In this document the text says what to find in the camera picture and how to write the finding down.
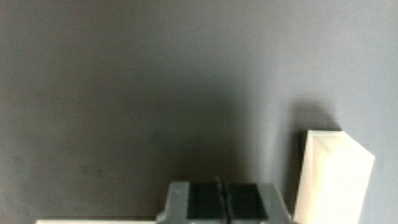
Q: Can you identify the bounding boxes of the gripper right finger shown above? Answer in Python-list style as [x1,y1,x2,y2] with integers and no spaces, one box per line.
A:
[226,183,294,224]

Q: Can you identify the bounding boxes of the white cabinet body box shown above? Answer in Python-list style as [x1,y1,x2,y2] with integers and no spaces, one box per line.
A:
[34,219,157,224]

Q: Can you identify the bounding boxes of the white U-shaped boundary frame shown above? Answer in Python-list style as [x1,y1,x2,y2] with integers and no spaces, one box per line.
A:
[294,130,375,224]

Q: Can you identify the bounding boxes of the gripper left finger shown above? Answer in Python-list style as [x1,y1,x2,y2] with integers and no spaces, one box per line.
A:
[157,182,224,224]

